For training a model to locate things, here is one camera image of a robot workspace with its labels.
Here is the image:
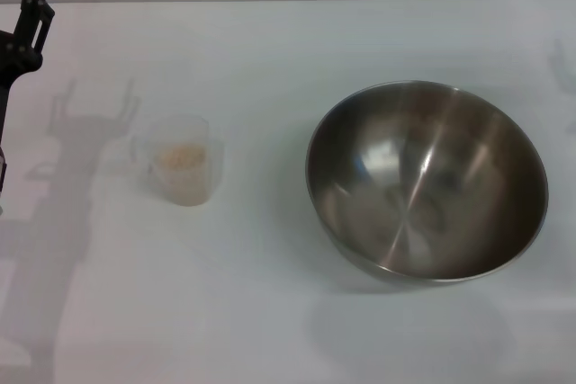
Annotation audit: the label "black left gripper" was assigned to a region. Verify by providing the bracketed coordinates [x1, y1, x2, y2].
[0, 0, 56, 197]

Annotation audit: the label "white rice grains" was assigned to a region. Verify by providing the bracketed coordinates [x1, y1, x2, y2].
[152, 143, 212, 206]

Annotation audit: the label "clear plastic measuring cup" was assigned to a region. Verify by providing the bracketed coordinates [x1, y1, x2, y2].
[130, 113, 226, 209]

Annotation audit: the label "stainless steel bowl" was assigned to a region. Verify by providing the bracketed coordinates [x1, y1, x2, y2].
[305, 80, 550, 285]

